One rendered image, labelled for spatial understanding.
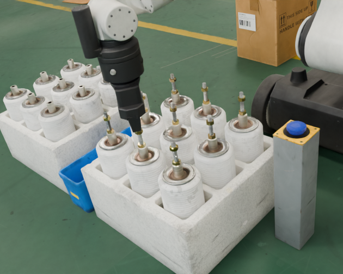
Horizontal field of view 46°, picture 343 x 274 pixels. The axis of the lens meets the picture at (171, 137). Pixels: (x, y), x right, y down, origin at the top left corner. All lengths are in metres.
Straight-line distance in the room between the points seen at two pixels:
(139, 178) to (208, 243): 0.22
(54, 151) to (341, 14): 0.85
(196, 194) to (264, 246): 0.26
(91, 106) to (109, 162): 0.32
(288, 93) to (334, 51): 0.31
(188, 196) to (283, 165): 0.22
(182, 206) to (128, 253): 0.27
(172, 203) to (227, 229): 0.17
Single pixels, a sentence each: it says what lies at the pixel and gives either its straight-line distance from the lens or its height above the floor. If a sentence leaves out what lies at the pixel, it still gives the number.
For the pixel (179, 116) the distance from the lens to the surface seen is 1.15.
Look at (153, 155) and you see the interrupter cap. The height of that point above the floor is 0.25.
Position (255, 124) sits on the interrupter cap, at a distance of 1.03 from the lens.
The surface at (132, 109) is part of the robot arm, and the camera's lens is 0.84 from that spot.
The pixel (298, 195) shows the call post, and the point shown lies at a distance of 0.94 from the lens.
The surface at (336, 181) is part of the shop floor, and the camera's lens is 1.26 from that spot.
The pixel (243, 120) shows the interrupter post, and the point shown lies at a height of 0.27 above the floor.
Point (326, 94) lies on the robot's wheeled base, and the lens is 1.29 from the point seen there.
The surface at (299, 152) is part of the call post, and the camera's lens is 0.87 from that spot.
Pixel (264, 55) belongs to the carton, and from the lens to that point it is 1.95.
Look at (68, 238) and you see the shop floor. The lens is 1.20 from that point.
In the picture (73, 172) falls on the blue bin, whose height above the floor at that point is 0.09.
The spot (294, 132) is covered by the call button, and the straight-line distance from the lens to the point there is 0.87.
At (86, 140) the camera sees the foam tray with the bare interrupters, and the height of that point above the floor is 0.15.
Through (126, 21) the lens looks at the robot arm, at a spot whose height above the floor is 0.59.
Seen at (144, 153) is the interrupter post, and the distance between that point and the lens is 0.96.
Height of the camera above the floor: 0.81
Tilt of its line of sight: 33 degrees down
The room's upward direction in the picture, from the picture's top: 10 degrees counter-clockwise
